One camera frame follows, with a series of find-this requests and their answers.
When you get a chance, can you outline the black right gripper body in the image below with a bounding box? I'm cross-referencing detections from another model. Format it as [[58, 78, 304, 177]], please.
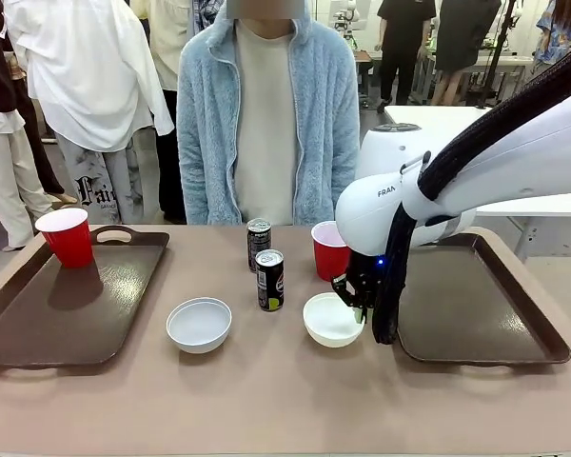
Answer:
[[344, 248, 392, 311]]

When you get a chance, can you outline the white plastic bowl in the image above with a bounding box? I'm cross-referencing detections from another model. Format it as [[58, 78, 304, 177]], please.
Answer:
[[303, 291, 365, 348], [166, 296, 233, 354]]

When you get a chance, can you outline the red plastic cup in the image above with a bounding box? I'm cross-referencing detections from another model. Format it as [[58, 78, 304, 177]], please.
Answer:
[[34, 207, 95, 269], [310, 220, 352, 283]]

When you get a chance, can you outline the black drink can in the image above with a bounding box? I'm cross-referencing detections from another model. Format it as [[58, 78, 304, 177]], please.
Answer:
[[255, 248, 286, 312], [246, 218, 273, 274]]

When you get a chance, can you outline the brown plastic tray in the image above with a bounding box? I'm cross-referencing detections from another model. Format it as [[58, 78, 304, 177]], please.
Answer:
[[395, 231, 571, 366], [0, 225, 171, 371]]

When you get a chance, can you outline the person in blue fleece jacket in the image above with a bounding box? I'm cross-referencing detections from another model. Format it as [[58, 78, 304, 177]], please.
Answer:
[[176, 0, 362, 227]]

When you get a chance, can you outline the black tripod stand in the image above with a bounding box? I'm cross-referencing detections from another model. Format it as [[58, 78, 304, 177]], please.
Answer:
[[474, 0, 518, 109]]

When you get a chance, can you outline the person in floral blue shirt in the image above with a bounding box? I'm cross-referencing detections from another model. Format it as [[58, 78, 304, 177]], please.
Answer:
[[532, 0, 571, 72]]

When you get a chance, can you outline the person in white shirt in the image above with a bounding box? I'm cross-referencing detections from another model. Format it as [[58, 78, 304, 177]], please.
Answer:
[[4, 0, 175, 225]]

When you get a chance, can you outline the person in brown top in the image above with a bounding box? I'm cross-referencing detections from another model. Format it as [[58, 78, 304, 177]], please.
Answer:
[[0, 0, 66, 252]]

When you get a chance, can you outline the black braided cable sleeve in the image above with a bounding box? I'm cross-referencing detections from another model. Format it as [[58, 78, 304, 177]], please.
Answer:
[[371, 23, 571, 346]]

